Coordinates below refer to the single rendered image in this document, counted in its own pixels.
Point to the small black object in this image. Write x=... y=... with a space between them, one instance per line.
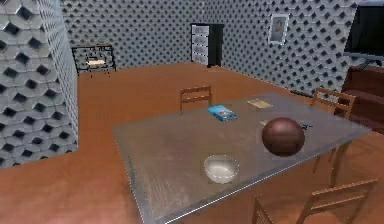
x=306 y=126

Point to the white bowl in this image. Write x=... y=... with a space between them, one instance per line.
x=221 y=168

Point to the brown wooden chair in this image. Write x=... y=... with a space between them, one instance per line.
x=336 y=101
x=330 y=200
x=196 y=94

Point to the dark red television stand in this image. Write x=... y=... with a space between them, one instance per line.
x=365 y=96

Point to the blue book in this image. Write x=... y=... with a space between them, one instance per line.
x=222 y=112

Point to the tan flat paper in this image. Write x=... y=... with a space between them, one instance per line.
x=259 y=103

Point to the grey dining table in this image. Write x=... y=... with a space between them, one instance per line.
x=173 y=156

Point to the black metal shelf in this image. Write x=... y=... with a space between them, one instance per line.
x=94 y=59

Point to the black television set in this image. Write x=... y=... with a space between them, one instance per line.
x=366 y=30

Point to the brown ball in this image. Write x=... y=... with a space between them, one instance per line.
x=283 y=136

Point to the white framed picture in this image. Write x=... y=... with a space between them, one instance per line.
x=278 y=28

